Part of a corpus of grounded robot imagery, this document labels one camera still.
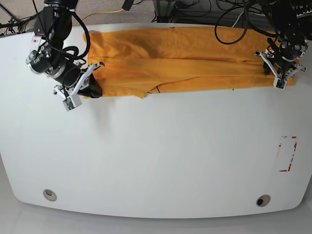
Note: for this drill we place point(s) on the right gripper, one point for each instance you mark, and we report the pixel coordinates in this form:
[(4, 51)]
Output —
[(43, 59)]

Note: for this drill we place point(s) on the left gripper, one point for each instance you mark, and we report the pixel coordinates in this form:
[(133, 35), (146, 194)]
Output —
[(290, 49)]

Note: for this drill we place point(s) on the yellow T-shirt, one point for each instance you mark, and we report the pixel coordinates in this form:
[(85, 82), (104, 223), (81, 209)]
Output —
[(180, 59)]

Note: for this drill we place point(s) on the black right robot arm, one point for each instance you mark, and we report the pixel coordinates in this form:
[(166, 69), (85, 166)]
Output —
[(54, 24)]

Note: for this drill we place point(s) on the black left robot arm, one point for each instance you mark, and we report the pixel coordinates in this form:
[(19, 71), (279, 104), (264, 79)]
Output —
[(293, 33)]

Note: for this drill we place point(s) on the red tape rectangle marking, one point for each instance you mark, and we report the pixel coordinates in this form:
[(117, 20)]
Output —
[(285, 153)]

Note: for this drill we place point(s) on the left table grommet hole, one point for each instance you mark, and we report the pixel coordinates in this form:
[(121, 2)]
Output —
[(50, 195)]

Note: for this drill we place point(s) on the table grommet hole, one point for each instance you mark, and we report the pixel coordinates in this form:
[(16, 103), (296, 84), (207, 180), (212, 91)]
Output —
[(50, 195), (263, 200)]

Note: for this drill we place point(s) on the right table grommet hole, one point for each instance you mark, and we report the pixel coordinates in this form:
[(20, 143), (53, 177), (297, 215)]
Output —
[(263, 200)]

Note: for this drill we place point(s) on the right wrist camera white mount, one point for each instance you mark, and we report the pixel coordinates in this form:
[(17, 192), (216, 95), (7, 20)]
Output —
[(70, 95)]

